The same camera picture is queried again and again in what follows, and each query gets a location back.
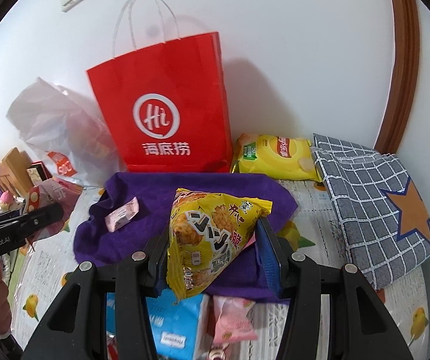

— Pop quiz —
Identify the small pink candy packet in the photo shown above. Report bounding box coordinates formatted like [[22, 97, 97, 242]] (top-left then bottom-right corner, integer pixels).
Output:
[[105, 197, 139, 233]]

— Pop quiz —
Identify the pink snack packet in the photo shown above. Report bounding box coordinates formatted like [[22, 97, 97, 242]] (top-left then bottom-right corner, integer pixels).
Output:
[[213, 296, 258, 345]]

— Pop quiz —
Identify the fruit print table cover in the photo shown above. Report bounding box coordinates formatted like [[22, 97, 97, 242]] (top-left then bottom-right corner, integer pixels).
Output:
[[10, 177, 430, 360]]

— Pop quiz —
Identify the red Haidilao paper bag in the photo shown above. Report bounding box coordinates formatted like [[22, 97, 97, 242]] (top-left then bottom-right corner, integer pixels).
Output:
[[85, 0, 235, 174]]

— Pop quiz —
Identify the grey checked star fabric bag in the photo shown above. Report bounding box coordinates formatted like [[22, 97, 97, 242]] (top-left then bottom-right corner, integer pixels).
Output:
[[312, 134, 430, 290]]

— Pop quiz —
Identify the white Miniso plastic bag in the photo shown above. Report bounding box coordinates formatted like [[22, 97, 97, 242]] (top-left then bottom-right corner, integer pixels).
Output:
[[7, 77, 125, 187]]

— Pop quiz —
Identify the purple towel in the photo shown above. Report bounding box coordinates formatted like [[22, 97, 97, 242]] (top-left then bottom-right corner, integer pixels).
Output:
[[74, 172, 297, 302]]

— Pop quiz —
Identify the dark framed picture box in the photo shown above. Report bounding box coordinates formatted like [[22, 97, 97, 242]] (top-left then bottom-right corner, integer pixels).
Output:
[[26, 161, 52, 186]]

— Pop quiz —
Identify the wooden side shelf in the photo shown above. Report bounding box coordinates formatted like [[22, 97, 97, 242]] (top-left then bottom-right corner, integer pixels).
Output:
[[0, 147, 33, 197]]

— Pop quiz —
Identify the wooden door frame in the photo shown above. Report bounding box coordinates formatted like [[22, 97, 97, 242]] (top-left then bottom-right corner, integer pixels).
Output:
[[374, 0, 421, 154]]

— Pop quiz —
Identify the yellow triangular snack bag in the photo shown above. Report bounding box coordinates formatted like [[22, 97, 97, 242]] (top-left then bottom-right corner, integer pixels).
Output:
[[166, 188, 273, 300]]

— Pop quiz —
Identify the blue tissue pack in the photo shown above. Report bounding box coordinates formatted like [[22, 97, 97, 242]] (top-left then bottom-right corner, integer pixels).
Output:
[[146, 289, 209, 360]]

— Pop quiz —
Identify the yellow potato chips bag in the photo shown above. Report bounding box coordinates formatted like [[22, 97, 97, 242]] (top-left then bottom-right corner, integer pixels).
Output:
[[231, 133, 321, 182]]

